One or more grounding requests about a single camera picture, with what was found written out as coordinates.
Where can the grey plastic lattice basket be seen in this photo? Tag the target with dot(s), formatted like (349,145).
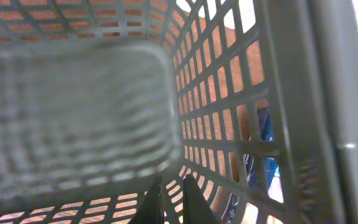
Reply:
(99,98)

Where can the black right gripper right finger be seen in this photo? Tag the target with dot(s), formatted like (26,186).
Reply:
(195,208)

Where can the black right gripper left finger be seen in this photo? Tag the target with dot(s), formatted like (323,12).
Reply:
(151,209)

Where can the blue white carton box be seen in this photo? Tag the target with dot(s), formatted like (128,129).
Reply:
(271,174)

